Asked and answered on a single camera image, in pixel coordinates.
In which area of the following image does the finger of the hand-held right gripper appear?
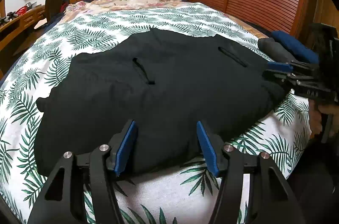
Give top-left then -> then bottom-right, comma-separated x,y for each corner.
266,60 -> 318,75
262,70 -> 318,90

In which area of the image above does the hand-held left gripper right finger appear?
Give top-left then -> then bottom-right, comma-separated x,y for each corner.
196,121 -> 301,224

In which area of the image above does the black coat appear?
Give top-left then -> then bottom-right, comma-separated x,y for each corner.
34,28 -> 286,177

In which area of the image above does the dark chair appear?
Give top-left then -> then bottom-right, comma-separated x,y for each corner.
44,0 -> 65,24

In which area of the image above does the black desk gadget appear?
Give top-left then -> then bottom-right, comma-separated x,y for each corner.
0,11 -> 19,25

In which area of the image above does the leaf-print bedsheet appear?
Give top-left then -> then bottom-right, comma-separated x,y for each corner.
0,1 -> 315,224

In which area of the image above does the wooden desk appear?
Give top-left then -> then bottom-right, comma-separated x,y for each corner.
0,3 -> 47,81

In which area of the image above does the floral blanket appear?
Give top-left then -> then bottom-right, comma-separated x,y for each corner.
65,0 -> 191,19

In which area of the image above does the white paper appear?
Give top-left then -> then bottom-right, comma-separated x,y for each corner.
33,19 -> 49,30

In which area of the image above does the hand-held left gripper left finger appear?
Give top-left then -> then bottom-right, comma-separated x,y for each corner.
26,119 -> 139,224

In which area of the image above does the dark grey cloth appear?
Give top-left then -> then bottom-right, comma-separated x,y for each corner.
258,38 -> 294,63

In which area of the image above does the blue cloth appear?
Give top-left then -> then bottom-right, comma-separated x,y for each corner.
271,31 -> 320,64

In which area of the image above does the person's right hand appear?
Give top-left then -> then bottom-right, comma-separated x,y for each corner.
318,104 -> 338,118

